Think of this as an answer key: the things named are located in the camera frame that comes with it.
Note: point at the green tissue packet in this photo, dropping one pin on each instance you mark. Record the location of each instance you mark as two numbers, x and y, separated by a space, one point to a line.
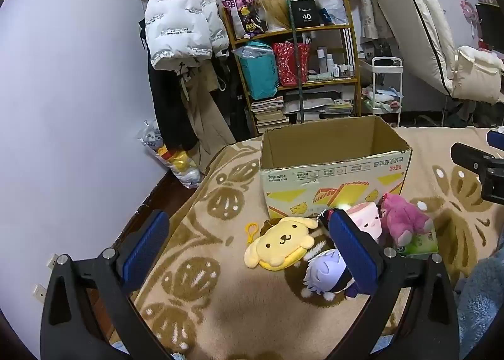
423 245

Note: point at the pink roll cake plush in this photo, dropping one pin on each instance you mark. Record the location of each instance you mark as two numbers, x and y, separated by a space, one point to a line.
368 220

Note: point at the purple printed bag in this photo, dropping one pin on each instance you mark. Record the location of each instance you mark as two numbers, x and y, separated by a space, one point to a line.
244 13

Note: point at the blonde wig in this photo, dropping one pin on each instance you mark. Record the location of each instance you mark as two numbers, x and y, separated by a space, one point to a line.
273 9

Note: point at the white upright mattress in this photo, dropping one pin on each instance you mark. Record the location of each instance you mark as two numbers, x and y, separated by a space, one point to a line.
405 9

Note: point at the stack of books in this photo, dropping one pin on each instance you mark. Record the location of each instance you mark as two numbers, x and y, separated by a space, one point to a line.
269 115

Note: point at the blue fluffy blanket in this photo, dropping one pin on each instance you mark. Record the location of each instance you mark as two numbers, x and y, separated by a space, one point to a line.
480 297

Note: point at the red patterned bag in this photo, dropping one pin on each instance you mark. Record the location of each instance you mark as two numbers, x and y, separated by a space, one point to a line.
289 64

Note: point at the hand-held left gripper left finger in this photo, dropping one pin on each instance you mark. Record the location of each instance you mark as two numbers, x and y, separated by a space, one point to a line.
146 247

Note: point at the teal bag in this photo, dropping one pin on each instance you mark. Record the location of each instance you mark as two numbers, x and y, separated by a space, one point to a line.
258 72

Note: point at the white wall socket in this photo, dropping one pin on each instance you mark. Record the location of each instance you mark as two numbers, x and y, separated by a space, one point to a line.
53 260
40 293

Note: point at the yellow dog plush pouch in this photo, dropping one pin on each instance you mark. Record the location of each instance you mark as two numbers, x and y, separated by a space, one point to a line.
279 243

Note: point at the plastic bag of plush toys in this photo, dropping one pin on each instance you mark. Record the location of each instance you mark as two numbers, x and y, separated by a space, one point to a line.
177 163

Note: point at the black gift box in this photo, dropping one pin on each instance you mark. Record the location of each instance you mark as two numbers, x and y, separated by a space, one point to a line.
305 12

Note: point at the white folded duvet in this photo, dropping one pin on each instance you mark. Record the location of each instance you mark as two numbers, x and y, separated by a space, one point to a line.
476 76

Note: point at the dark hanging clothes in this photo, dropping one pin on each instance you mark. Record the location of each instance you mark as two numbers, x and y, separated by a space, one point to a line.
236 100

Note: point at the pink bear plush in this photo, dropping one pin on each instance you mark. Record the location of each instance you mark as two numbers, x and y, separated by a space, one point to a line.
397 218

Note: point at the row of cosmetic bottles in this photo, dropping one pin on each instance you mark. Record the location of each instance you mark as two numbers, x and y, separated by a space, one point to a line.
336 68

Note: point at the white trolley cart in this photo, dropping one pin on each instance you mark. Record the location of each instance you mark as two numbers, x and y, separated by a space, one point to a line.
384 104

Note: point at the green pole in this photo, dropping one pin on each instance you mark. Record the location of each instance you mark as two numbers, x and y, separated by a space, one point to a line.
296 68

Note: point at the yellow wooden shelf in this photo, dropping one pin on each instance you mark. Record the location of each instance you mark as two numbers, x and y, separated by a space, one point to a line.
315 28

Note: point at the pile of papers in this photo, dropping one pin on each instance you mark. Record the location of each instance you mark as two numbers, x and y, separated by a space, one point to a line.
319 104

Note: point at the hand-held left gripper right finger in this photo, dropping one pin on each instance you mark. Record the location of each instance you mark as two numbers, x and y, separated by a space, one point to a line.
354 253

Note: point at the printed cardboard box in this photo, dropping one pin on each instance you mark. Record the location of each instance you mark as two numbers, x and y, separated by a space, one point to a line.
299 182

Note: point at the purple-haired plush doll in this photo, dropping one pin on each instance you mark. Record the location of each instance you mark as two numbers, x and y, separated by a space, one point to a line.
327 271

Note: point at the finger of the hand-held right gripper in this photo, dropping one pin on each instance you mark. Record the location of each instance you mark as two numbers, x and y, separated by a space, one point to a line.
496 138
470 155

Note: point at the white puffer jacket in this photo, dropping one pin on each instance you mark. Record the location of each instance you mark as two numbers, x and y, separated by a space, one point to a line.
177 21

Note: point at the beige trousers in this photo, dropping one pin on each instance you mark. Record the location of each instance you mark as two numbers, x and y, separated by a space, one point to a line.
204 115

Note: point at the black hanging garment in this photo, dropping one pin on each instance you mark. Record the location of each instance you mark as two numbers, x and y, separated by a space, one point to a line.
169 108

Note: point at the beige patterned blanket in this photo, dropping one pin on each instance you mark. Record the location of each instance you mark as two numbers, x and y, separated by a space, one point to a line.
236 305

